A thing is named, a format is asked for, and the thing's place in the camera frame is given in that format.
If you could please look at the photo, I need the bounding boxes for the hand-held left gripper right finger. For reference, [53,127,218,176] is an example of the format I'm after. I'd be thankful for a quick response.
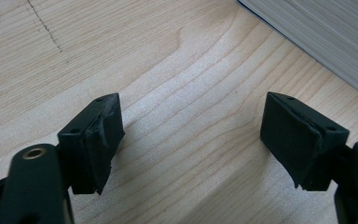
[259,91,351,192]

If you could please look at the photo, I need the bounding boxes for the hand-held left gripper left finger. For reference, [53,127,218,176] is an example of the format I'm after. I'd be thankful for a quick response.
[57,92,126,196]

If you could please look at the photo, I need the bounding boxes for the thick book with blue cover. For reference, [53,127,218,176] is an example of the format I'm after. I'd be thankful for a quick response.
[236,0,358,105]

